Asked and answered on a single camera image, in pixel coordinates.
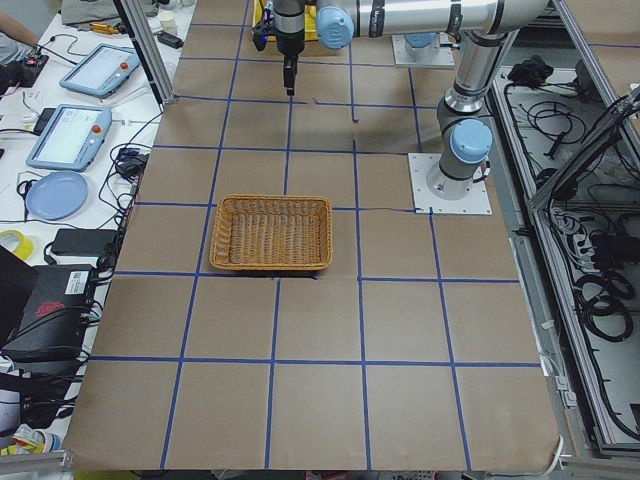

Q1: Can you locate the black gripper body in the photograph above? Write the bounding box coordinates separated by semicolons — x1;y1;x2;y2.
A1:
274;13;304;56

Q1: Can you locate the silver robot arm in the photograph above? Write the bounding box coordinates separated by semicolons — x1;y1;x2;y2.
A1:
312;0;546;201

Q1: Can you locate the yellow tape roll on desk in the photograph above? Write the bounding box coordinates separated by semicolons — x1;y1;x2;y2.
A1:
0;230;34;261

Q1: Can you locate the yellow woven basket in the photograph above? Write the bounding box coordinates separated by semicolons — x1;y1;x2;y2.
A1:
250;0;318;41

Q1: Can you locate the brown wicker basket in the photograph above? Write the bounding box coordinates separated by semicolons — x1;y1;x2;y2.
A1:
209;194;333;272

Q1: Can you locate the upper blue teach pendant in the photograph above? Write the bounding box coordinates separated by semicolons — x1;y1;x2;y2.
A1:
59;44;140;99

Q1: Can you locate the blue teach pendant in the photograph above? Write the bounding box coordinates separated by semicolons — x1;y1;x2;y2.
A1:
59;44;140;99
26;104;112;172

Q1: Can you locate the lower blue teach pendant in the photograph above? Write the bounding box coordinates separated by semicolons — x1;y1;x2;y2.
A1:
26;104;112;172

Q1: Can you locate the blue plastic plate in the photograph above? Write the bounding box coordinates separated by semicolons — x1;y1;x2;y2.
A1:
25;171;88;220

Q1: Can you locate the black power adapter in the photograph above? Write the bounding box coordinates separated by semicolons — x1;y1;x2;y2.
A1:
50;229;116;257

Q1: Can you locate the black computer box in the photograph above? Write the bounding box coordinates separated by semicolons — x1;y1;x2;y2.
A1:
1;264;95;363

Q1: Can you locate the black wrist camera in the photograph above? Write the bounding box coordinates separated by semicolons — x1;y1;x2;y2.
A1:
252;21;271;52

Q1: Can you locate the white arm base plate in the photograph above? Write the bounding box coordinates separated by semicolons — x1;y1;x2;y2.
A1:
408;153;492;215
392;33;455;70

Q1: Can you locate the aluminium frame post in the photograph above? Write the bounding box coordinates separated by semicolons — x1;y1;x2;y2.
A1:
113;0;175;106

